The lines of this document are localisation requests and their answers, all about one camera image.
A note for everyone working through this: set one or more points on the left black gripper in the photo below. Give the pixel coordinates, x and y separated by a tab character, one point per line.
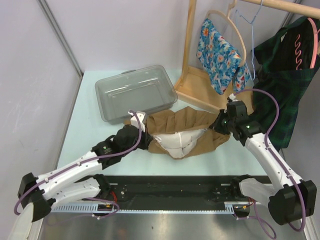
146	141

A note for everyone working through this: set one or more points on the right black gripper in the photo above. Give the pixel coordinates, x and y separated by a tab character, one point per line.
216	125

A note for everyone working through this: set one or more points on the tan garment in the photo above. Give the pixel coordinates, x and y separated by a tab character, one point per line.
184	133

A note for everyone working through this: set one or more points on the blue floral skirt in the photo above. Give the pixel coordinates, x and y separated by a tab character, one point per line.
220	60

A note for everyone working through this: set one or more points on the green plaid garment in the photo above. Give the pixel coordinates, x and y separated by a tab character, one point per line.
278	76

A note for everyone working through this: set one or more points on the pink plastic hanger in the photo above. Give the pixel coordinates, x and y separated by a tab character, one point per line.
306	44

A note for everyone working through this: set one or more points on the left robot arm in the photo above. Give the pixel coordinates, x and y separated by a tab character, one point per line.
79	179

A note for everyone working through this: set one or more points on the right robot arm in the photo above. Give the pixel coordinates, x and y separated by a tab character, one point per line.
290	198

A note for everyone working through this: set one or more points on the wooden clothes rack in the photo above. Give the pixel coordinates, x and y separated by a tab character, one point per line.
193	86

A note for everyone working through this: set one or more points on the clear plastic tray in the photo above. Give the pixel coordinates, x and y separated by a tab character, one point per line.
148	90

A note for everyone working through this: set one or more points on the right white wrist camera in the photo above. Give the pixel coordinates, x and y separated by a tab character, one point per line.
232	98

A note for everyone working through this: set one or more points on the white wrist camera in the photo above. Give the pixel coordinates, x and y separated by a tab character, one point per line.
138	119
232	98

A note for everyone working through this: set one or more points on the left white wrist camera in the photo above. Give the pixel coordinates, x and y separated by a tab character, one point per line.
138	119

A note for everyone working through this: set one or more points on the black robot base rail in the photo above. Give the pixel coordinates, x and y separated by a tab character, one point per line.
172	193

